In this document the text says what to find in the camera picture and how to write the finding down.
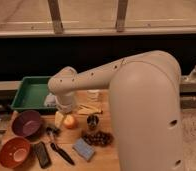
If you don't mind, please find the green plastic tray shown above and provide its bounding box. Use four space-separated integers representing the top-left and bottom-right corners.
11 76 56 111

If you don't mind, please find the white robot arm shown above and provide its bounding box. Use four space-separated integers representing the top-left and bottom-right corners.
48 50 185 171

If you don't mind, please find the purple bowl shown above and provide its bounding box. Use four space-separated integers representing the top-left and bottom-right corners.
12 110 42 137

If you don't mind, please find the black remote control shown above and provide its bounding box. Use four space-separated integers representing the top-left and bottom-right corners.
33 141 51 169

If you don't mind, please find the blue sponge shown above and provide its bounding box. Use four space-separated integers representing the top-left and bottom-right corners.
72 138 95 162

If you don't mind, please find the black knife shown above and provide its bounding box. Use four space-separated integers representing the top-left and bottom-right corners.
50 143 75 165

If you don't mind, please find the small metal cup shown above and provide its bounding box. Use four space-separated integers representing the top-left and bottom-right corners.
87 114 99 130

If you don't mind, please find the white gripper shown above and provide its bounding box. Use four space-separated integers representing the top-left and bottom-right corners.
54 92 76 127

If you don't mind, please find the orange bowl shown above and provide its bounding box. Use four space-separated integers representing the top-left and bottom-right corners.
0 137 31 169

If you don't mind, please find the bunch of dark grapes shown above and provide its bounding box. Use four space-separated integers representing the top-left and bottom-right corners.
82 131 113 147

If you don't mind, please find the white plastic cup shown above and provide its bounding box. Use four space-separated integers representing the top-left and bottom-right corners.
87 89 100 101

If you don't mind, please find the red yellow apple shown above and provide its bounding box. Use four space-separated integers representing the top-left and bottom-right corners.
63 115 77 129

